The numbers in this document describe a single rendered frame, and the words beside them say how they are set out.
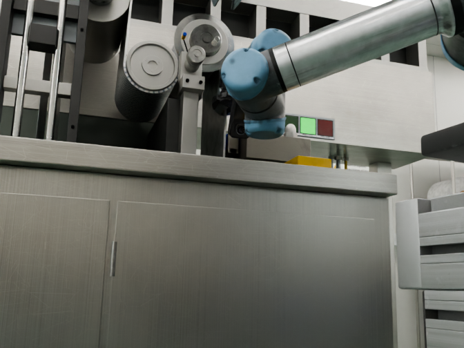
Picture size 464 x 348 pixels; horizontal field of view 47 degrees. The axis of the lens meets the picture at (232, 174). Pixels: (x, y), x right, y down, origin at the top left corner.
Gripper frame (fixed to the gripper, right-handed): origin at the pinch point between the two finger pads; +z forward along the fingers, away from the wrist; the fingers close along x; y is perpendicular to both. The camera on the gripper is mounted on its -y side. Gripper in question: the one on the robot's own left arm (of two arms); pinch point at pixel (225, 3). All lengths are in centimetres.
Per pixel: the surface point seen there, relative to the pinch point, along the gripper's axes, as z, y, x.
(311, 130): 41, 18, -41
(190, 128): 22.9, -17.1, 5.1
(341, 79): 30, 33, -52
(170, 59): 15.1, -0.3, 9.8
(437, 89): 136, 269, -276
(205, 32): 8.7, 3.2, 2.2
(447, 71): 124, 284, -288
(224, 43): 10.7, 3.3, -3.0
